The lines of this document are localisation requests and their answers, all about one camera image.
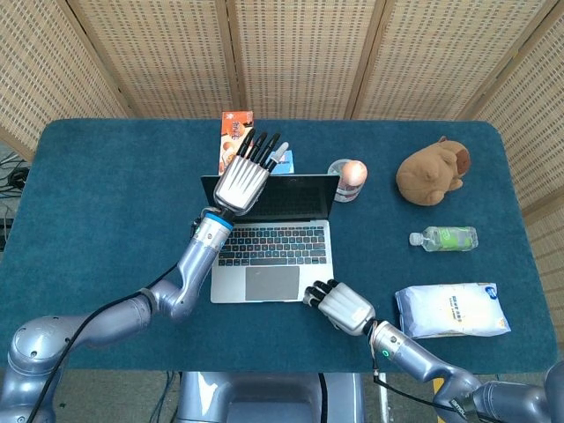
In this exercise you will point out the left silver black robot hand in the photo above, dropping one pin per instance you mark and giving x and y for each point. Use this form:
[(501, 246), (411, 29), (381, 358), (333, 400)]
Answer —
[(240, 185)]

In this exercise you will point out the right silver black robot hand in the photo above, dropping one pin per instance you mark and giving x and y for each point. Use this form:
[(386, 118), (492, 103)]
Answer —
[(346, 306)]

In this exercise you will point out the silver laptop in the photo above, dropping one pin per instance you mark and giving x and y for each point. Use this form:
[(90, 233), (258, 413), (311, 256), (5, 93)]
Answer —
[(291, 202)]

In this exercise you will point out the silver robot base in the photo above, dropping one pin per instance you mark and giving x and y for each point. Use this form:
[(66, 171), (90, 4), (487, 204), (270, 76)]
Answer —
[(264, 396)]

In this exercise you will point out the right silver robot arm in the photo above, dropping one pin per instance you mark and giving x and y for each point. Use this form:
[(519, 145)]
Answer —
[(418, 352)]

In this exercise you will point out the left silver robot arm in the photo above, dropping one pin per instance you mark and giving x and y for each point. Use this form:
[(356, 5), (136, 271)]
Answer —
[(189, 273)]

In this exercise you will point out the blue cube box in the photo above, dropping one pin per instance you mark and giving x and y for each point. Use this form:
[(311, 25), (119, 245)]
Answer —
[(287, 162)]

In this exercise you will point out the orange snack box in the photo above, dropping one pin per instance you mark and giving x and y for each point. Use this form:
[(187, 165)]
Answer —
[(229, 132)]

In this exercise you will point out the white wet wipes pack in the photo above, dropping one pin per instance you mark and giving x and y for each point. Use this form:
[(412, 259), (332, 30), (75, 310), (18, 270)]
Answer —
[(449, 310)]

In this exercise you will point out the clear plastic jar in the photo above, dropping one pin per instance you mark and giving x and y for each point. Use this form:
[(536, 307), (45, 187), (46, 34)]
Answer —
[(348, 191)]

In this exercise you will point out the peach coloured ball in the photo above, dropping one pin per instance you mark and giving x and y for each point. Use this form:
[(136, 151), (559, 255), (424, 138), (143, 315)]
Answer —
[(354, 172)]

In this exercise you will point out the clear water bottle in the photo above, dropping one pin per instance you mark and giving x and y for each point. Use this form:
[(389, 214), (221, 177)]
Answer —
[(449, 239)]

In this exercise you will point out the bamboo folding screen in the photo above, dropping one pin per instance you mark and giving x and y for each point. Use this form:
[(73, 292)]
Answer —
[(299, 57)]

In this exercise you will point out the brown plush toy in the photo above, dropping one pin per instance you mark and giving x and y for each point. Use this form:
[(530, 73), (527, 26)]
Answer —
[(425, 176)]

